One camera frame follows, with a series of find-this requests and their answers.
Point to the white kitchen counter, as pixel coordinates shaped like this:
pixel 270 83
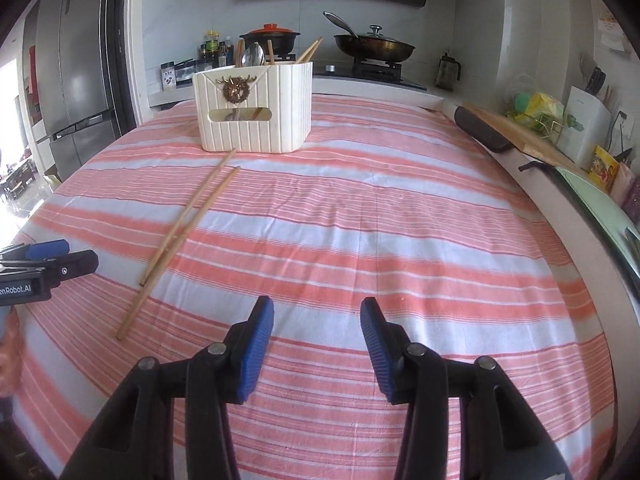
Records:
pixel 350 87

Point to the dark sauce bottle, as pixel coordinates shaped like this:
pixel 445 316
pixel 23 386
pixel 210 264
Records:
pixel 230 50
pixel 222 54

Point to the cream ribbed utensil holder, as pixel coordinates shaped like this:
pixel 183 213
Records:
pixel 280 110

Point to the black gas cooktop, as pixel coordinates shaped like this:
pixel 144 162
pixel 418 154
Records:
pixel 370 74

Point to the black oblong board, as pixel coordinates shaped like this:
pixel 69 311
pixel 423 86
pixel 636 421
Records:
pixel 480 127

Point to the pink packet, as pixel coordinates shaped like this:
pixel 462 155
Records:
pixel 626 185

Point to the dark wooden furniture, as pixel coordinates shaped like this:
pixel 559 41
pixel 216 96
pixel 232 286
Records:
pixel 15 180

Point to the black pot with orange lid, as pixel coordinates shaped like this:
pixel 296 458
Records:
pixel 272 37

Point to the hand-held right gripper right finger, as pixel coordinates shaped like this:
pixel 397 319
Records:
pixel 380 350

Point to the pink white striped tablecloth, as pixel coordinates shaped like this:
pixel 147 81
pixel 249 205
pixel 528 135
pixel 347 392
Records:
pixel 375 220

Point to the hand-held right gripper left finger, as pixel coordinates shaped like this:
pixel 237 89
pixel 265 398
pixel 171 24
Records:
pixel 255 350

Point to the wooden cutting board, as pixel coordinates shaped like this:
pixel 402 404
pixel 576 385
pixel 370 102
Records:
pixel 530 140

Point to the paper on wall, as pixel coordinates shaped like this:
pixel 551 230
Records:
pixel 614 30

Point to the yellow-capped oil bottle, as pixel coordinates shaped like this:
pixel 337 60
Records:
pixel 211 47

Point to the grey refrigerator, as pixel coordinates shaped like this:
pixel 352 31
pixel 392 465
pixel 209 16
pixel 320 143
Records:
pixel 75 85

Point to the yellow sponge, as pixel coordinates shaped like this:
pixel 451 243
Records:
pixel 542 105

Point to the dark wok with lid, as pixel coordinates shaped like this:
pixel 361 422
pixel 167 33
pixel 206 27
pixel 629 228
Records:
pixel 375 50

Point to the steel spoon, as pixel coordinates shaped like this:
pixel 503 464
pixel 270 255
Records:
pixel 252 55

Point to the yellow snack packet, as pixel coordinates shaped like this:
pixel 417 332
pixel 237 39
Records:
pixel 602 167

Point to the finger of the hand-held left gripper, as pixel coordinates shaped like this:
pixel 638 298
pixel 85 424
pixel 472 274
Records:
pixel 50 247
pixel 75 262

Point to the green scrubber ball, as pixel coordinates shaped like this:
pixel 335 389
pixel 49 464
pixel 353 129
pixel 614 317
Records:
pixel 522 101

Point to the white knife block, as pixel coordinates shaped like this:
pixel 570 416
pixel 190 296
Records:
pixel 585 125

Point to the clear plastic container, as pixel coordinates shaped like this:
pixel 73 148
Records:
pixel 187 67

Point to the pale green board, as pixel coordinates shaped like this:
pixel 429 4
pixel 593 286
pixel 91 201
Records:
pixel 600 210

